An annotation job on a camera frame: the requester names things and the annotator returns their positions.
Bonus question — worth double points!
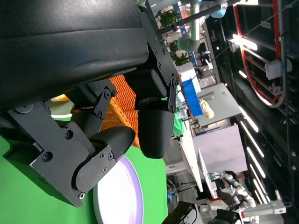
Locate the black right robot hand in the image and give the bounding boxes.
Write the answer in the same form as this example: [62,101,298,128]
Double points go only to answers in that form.
[163,202,199,224]

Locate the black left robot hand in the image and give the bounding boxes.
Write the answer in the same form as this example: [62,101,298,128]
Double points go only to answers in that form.
[0,0,180,208]

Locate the orange white ring bread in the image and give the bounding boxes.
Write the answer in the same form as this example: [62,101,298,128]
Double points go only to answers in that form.
[50,94,71,102]

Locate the grey blue-jointed industrial robot arm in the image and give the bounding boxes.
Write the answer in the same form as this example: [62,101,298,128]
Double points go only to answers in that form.
[176,0,228,51]

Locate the lavender plate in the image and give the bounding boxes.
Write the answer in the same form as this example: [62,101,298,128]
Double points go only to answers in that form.
[93,155,144,224]

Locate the orange wicker basket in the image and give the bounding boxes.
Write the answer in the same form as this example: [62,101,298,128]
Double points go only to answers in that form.
[100,74,141,147]

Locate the white workbench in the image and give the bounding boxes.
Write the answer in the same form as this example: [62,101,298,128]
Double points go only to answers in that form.
[179,137,204,192]

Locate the white humanoid robot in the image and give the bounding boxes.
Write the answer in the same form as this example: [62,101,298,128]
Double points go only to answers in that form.
[219,171,257,208]

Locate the white partition panel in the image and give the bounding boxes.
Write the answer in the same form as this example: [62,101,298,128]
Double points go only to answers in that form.
[193,125,248,180]

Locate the green potted plant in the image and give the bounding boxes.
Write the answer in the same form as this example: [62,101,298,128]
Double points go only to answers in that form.
[168,41,190,66]
[160,9,180,27]

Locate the blue plastic crate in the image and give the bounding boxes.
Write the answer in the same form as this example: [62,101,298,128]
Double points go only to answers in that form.
[182,78,203,117]

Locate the thin black rod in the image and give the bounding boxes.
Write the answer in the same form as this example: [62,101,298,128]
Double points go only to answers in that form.
[155,0,236,35]

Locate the green tablecloth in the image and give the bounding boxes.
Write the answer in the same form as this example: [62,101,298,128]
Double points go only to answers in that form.
[0,134,169,224]

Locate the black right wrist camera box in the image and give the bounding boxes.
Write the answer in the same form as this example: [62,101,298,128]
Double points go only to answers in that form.
[207,209,243,224]

